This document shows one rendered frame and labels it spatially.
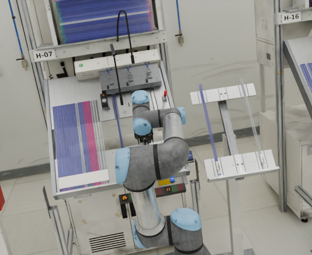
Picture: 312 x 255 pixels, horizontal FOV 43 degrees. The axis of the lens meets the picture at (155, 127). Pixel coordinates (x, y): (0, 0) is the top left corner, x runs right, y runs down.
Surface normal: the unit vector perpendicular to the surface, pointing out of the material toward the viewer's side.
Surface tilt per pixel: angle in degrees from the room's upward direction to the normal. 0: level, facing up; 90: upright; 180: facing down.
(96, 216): 90
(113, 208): 90
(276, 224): 0
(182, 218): 7
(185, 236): 89
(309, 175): 90
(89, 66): 43
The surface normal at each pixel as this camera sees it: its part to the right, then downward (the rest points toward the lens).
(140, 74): 0.00, -0.47
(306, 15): 0.15, 0.32
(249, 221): -0.13, -0.93
